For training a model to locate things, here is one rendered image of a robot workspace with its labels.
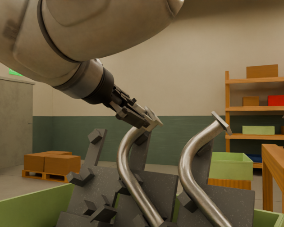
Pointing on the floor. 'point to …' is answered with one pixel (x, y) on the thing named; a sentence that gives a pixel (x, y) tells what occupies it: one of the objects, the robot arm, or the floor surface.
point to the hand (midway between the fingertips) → (143, 117)
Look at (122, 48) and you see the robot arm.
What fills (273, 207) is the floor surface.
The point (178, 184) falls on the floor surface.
